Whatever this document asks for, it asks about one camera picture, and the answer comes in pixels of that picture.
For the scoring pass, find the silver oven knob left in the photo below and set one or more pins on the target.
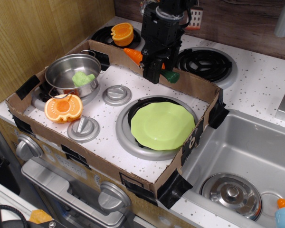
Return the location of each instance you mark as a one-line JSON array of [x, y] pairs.
[[27, 148]]

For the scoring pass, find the silver oven knob right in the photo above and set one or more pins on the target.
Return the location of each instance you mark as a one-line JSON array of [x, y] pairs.
[[112, 198]]

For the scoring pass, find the green toy vegetable in pot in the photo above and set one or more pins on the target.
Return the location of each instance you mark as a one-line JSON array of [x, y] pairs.
[[80, 79]]

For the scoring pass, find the silver stove knob front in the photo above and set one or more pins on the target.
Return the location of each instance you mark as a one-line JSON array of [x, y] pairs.
[[83, 130]]

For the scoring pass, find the grey toy sink basin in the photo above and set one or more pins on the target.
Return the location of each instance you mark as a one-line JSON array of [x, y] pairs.
[[246, 146]]

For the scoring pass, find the yellow sponge piece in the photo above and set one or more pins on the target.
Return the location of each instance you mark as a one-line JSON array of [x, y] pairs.
[[39, 216]]

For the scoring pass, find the black coil burner right rear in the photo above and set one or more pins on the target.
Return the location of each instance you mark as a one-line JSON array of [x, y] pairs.
[[211, 64]]

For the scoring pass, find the orange toy half on burner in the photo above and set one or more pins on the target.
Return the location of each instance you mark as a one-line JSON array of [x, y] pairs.
[[122, 34]]

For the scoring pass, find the hanging metal strainer ladle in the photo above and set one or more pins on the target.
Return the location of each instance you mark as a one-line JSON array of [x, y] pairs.
[[143, 5]]

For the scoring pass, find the orange toy carrot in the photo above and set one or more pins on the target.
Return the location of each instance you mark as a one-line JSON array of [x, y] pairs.
[[137, 58]]

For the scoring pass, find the blue and orange toy bottle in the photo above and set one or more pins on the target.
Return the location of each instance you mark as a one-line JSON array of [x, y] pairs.
[[280, 214]]

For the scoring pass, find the small steel pot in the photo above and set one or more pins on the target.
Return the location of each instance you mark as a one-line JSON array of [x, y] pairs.
[[60, 73]]

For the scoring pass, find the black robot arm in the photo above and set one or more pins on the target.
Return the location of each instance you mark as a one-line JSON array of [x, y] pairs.
[[162, 32]]

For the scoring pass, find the silver stove knob centre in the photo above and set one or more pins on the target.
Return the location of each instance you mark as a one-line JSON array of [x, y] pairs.
[[117, 95]]

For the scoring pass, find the steel pot lid in sink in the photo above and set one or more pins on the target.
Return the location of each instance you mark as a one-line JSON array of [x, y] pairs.
[[233, 192]]

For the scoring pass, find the black coil burner left rear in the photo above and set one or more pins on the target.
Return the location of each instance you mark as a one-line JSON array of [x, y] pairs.
[[103, 35]]

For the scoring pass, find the burner under green plate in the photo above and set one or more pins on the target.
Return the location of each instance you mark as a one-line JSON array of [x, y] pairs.
[[128, 141]]

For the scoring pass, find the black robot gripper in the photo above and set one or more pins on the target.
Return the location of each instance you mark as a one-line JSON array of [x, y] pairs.
[[162, 33]]

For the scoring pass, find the light green plastic plate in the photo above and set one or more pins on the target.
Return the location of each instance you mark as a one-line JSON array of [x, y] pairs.
[[162, 126]]

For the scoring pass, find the silver stove knob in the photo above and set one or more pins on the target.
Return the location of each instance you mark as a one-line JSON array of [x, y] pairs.
[[83, 130], [117, 95]]

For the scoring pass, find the silver oven knob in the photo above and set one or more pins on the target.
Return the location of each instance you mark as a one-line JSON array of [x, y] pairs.
[[27, 148], [112, 198]]

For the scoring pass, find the silver oven door handle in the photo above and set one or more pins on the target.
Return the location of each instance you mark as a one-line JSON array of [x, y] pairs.
[[76, 207]]

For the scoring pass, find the cardboard fence with black tape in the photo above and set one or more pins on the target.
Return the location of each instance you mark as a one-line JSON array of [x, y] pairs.
[[151, 175]]

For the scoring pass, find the black coil burner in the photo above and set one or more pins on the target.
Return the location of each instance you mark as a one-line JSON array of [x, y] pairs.
[[103, 35], [211, 64]]

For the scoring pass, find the hanging metal slotted spatula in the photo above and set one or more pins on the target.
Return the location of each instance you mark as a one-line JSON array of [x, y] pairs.
[[196, 14]]

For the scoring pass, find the burner under steel pot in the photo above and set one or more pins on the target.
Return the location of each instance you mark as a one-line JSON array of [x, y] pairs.
[[40, 95]]

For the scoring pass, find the orange toy half near front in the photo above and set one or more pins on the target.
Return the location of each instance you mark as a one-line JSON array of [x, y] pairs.
[[63, 108]]

